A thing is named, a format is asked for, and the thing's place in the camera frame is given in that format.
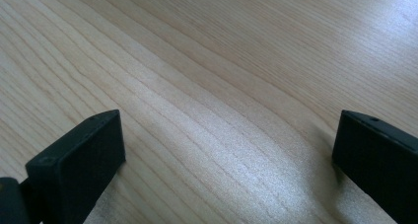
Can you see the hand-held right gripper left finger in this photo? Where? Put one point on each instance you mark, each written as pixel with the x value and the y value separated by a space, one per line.
pixel 82 171

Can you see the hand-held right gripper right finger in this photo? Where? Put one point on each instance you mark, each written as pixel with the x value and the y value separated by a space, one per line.
pixel 378 161

